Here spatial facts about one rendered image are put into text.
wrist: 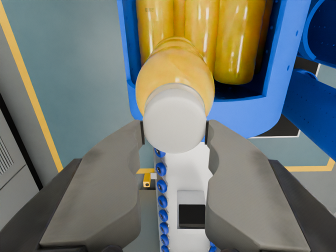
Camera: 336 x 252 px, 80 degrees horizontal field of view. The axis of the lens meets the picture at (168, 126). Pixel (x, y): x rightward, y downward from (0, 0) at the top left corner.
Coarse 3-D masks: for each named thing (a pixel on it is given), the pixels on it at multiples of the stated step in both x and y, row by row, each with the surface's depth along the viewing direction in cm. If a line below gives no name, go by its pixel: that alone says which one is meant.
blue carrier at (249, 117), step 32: (128, 0) 35; (288, 0) 22; (128, 32) 36; (288, 32) 24; (128, 64) 35; (288, 64) 27; (128, 96) 36; (224, 96) 42; (256, 96) 27; (256, 128) 29
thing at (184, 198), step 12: (180, 192) 74; (192, 192) 74; (180, 204) 67; (192, 204) 67; (204, 204) 67; (180, 216) 63; (192, 216) 63; (204, 216) 63; (180, 228) 61; (192, 228) 61; (204, 228) 61
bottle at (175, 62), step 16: (160, 48) 19; (176, 48) 17; (192, 48) 20; (144, 64) 16; (160, 64) 14; (176, 64) 14; (192, 64) 15; (144, 80) 15; (160, 80) 14; (176, 80) 14; (192, 80) 14; (208, 80) 15; (144, 96) 14; (208, 96) 15; (208, 112) 16
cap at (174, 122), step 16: (160, 96) 12; (176, 96) 11; (192, 96) 12; (144, 112) 12; (160, 112) 12; (176, 112) 11; (192, 112) 11; (144, 128) 12; (160, 128) 12; (176, 128) 12; (192, 128) 12; (160, 144) 12; (176, 144) 13; (192, 144) 12
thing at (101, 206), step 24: (96, 144) 10; (120, 144) 10; (96, 168) 8; (120, 168) 8; (72, 192) 7; (96, 192) 7; (120, 192) 7; (72, 216) 6; (96, 216) 6; (120, 216) 6; (48, 240) 6; (72, 240) 6; (96, 240) 6; (120, 240) 7
